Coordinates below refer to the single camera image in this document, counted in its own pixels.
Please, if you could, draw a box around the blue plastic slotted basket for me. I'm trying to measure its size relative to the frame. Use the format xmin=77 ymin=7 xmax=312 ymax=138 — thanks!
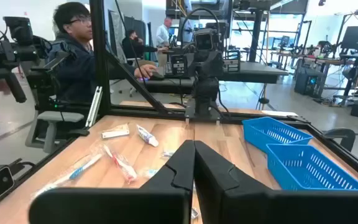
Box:
xmin=242 ymin=116 xmax=314 ymax=155
xmin=265 ymin=143 xmax=358 ymax=192

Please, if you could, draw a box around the red toothbrush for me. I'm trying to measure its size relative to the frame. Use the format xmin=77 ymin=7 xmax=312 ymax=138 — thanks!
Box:
xmin=99 ymin=143 xmax=139 ymax=184

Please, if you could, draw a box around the white travel toothpaste tube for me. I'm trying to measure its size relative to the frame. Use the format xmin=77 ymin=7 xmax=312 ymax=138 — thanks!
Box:
xmin=135 ymin=124 xmax=160 ymax=147

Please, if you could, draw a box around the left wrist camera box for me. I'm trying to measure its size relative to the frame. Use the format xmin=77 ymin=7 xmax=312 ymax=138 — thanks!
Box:
xmin=194 ymin=27 xmax=220 ymax=52

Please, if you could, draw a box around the black lit computer mouse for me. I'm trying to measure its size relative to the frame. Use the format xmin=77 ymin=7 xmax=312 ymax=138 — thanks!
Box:
xmin=149 ymin=72 xmax=166 ymax=82

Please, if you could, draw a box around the black computer tower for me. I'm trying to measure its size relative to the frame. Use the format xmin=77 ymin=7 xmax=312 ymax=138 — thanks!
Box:
xmin=293 ymin=67 xmax=323 ymax=96

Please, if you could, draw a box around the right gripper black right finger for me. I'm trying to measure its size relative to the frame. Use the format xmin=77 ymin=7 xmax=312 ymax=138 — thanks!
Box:
xmin=193 ymin=139 xmax=358 ymax=224

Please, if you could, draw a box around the black office desk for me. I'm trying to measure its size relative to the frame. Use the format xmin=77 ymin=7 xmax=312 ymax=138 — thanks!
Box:
xmin=141 ymin=60 xmax=288 ymax=94

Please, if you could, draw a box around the white packet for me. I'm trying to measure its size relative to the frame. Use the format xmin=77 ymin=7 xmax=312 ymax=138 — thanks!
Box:
xmin=101 ymin=123 xmax=131 ymax=139

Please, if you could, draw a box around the black frame bracket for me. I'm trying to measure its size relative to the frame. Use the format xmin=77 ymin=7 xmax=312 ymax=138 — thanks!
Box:
xmin=287 ymin=114 xmax=312 ymax=124

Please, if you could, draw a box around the grey stool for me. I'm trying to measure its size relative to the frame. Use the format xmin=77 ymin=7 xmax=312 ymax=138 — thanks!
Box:
xmin=25 ymin=110 xmax=85 ymax=153

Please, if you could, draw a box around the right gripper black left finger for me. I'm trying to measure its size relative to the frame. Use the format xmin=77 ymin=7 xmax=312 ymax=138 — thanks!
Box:
xmin=28 ymin=139 xmax=196 ymax=224

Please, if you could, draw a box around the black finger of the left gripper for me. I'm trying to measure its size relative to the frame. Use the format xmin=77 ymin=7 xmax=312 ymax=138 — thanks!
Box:
xmin=223 ymin=50 xmax=241 ymax=74
xmin=170 ymin=54 xmax=188 ymax=76

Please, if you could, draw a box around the blue toothbrush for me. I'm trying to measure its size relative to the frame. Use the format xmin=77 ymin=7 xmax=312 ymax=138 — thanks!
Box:
xmin=31 ymin=151 xmax=105 ymax=200

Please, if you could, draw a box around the black aluminium table frame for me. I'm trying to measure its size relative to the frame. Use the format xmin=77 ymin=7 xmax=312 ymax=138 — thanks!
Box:
xmin=0 ymin=0 xmax=358 ymax=215

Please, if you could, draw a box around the black chair armrest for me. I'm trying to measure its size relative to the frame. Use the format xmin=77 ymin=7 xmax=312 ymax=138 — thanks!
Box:
xmin=321 ymin=128 xmax=357 ymax=152

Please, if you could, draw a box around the person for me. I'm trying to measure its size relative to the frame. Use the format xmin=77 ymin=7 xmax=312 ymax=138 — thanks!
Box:
xmin=121 ymin=29 xmax=169 ymax=60
xmin=47 ymin=1 xmax=158 ymax=103
xmin=155 ymin=17 xmax=173 ymax=47

